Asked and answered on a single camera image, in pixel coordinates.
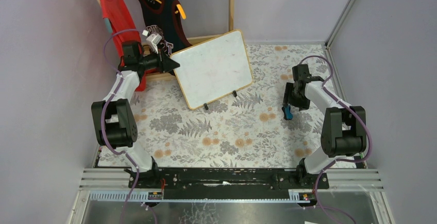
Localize blue whiteboard eraser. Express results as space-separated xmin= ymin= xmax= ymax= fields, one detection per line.
xmin=282 ymin=105 xmax=294 ymax=120

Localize yellow framed whiteboard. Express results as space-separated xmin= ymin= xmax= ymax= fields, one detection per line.
xmin=170 ymin=29 xmax=253 ymax=110

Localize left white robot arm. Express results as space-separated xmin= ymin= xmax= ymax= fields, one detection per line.
xmin=91 ymin=41 xmax=180 ymax=176

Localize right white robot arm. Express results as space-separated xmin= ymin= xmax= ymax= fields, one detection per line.
xmin=282 ymin=64 xmax=367 ymax=186

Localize wooden clothes rack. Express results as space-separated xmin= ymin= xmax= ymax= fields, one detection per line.
xmin=84 ymin=0 xmax=236 ymax=82

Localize dark navy basketball jersey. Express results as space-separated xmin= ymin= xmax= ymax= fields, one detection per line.
xmin=138 ymin=0 xmax=192 ymax=56

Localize red tank top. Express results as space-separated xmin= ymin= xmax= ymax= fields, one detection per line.
xmin=99 ymin=0 xmax=148 ymax=92

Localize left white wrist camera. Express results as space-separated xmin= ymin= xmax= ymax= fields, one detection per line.
xmin=142 ymin=30 xmax=162 ymax=54

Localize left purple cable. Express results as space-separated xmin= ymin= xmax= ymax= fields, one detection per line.
xmin=101 ymin=28 xmax=159 ymax=224

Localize aluminium frame rails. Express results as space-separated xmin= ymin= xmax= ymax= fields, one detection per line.
xmin=66 ymin=0 xmax=437 ymax=224

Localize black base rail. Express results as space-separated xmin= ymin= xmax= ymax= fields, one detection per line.
xmin=125 ymin=167 xmax=329 ymax=196

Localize white slotted cable duct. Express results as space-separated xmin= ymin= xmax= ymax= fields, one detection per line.
xmin=89 ymin=190 xmax=311 ymax=203

